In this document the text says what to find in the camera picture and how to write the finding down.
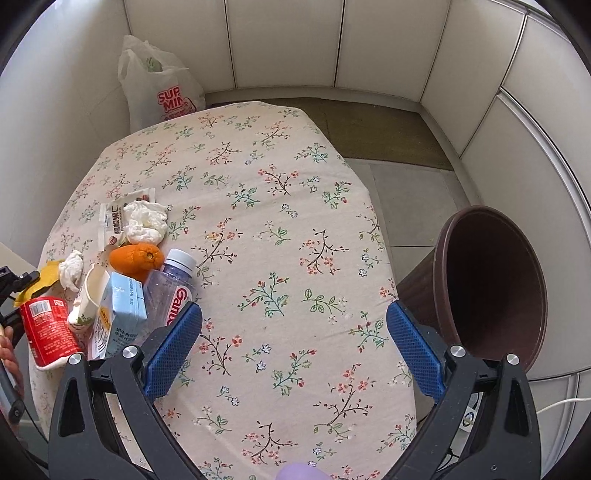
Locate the person's left hand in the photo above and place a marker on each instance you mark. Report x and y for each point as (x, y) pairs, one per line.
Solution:
(7, 350)

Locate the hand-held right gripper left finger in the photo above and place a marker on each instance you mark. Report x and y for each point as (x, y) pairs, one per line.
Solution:
(173, 341)

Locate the small white tissue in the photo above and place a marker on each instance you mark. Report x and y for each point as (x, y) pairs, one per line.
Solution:
(71, 272)

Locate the light blue drink carton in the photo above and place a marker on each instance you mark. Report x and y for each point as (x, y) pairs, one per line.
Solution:
(122, 304)

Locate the clear plastic water bottle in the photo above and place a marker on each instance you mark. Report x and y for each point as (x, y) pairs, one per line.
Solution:
(168, 286)

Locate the red drink can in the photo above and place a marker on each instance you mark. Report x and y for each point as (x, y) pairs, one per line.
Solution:
(46, 327)

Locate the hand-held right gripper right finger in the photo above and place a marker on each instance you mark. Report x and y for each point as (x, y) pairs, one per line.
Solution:
(415, 346)

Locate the white plastic shopping bag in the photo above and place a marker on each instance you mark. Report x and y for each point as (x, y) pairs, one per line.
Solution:
(147, 92)

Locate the brown floor mat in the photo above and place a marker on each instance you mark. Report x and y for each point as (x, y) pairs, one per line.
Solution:
(383, 134)

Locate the floral tablecloth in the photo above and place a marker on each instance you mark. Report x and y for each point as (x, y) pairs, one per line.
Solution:
(277, 207)

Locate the large white tissue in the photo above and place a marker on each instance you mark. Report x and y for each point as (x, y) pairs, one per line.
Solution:
(145, 224)

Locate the white kitchen cabinets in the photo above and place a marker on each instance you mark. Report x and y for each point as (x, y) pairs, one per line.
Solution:
(286, 41)

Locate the white paper cup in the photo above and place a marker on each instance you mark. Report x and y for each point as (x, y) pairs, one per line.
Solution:
(92, 295)

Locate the white snack wrapper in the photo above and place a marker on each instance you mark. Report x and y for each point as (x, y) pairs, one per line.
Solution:
(111, 221)

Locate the orange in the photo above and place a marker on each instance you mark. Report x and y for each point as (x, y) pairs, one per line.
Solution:
(134, 261)

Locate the brown plastic bin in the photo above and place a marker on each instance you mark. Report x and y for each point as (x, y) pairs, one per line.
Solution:
(489, 286)

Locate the banana peel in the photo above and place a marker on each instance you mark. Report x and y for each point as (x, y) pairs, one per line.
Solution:
(46, 274)

